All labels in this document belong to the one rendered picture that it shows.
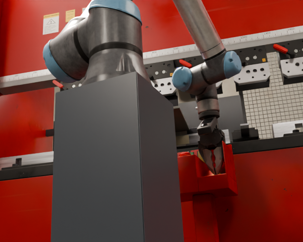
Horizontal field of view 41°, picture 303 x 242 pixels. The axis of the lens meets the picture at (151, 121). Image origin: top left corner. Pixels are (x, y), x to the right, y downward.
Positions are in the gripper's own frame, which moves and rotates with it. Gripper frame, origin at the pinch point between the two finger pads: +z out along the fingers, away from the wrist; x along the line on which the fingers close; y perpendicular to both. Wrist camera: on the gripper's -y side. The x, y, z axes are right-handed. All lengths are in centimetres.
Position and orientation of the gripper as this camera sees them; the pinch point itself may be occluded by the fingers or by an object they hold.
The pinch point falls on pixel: (215, 171)
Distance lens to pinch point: 134.5
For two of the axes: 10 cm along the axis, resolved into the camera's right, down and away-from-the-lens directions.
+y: 3.6, 2.3, 9.0
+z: 0.9, 9.6, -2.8
